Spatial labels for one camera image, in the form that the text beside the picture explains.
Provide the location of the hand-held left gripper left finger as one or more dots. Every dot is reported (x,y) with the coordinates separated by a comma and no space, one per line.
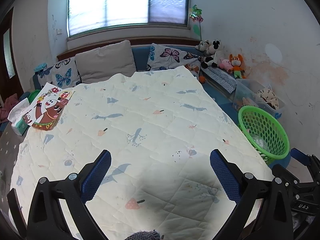
(96,177)

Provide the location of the green plastic basket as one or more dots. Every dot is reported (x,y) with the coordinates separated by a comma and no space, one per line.
(275,157)

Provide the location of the black white patterned cloth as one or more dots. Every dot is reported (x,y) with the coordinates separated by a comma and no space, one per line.
(220,78)

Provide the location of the beige cushion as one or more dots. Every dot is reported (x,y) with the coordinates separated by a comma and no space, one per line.
(105,60)

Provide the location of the cream printed quilt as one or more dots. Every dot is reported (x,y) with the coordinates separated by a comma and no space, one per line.
(150,110)

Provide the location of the grey star mat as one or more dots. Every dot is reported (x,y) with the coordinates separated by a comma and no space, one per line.
(10,150)

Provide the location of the grey dog plush toy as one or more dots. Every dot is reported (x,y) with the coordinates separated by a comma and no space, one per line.
(203,45)

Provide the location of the blue butterfly pillow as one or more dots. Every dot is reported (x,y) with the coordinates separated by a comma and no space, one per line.
(62,76)

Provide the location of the tissue pack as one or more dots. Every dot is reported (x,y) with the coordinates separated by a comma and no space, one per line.
(18,127)

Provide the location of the window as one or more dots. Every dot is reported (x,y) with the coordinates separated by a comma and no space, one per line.
(112,2)

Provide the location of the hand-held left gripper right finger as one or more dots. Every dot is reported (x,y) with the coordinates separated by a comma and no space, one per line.
(225,175)

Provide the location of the pink cloth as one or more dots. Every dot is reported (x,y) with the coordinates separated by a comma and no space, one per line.
(7,105)

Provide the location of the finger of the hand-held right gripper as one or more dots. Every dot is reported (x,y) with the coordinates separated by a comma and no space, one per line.
(300,155)
(282,172)

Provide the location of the colourful pinwheel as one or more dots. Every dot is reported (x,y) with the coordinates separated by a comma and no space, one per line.
(196,15)

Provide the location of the black chair back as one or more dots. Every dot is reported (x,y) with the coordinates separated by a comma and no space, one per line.
(16,210)

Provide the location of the spotted cloth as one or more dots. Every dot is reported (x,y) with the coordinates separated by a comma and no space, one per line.
(267,96)

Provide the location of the pink pig plush toy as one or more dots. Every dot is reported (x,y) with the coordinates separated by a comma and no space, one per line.
(226,63)

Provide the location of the green plastic bowl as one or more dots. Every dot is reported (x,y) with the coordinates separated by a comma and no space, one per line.
(33,95)

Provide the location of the clear plastic storage box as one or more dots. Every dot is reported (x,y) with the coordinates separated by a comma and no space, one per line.
(243,90)

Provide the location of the orange fox plush toy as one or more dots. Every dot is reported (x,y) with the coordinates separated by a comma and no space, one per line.
(237,61)

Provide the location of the blue sofa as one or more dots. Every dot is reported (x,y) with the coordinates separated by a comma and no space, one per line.
(141,57)

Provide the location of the dark wooden door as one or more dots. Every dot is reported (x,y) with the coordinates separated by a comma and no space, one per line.
(7,55)

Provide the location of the black white cow plush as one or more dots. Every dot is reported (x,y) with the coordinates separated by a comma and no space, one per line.
(216,45)

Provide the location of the pink butterfly pillow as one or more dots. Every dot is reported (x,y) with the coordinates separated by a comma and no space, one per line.
(170,53)

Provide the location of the grey knitted clothing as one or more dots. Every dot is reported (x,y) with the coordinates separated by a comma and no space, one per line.
(143,235)

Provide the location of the blue stool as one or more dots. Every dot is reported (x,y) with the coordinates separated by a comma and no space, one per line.
(282,162)

